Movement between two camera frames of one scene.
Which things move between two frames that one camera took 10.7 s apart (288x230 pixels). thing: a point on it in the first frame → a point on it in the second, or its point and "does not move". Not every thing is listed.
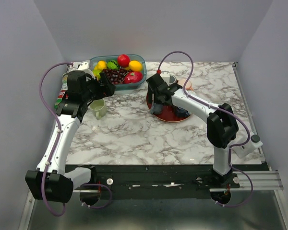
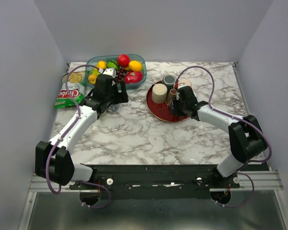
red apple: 133,77 does not move
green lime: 96,73 does not move
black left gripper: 107,89 → 121,97
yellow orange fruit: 102,64 does not move
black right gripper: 150,97 → 177,112
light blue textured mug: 157,109 → 114,107
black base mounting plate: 160,181 does not move
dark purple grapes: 115,76 does not move
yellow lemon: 135,65 does not move
